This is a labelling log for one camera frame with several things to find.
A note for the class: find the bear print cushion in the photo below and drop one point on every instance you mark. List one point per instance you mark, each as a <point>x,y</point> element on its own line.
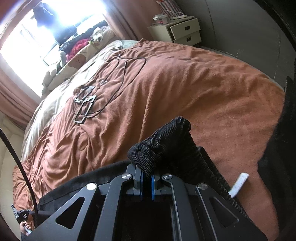
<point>80,54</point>

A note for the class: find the hanging dark garment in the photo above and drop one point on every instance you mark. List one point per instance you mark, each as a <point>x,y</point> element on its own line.
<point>48,18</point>

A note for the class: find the person's left hand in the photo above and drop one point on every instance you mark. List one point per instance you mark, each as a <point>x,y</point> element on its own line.
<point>25,228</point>

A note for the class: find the beige duvet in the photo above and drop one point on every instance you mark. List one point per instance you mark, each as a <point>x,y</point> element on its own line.
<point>51,105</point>

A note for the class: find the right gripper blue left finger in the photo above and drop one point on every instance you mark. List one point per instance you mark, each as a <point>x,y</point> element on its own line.
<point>137,182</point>

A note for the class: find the black pants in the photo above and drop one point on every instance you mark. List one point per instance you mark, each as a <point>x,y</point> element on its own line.
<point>169,149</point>

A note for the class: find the rust orange bed blanket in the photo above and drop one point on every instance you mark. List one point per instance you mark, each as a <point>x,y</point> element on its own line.
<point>232,107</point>

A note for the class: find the cream bedside nightstand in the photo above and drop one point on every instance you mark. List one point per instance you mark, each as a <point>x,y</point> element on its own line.
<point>185,32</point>

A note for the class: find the right pink curtain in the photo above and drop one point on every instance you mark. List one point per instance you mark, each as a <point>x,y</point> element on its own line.
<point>130,19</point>

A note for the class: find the left pink curtain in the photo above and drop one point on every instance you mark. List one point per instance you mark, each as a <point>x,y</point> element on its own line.
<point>18,101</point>

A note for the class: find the pile of toys and clothes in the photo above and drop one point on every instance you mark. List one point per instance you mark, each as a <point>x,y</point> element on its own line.
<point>65,49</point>

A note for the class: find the cream padded headboard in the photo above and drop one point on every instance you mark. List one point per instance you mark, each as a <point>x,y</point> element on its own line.
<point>14,136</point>

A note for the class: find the pink curtain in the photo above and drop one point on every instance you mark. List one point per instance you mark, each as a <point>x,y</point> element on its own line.
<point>130,19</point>
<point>18,101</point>

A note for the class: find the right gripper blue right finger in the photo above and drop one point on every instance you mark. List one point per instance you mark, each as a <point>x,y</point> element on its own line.
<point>156,190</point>

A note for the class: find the stack of folded black clothes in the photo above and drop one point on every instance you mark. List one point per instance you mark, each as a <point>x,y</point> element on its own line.
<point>277,165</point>

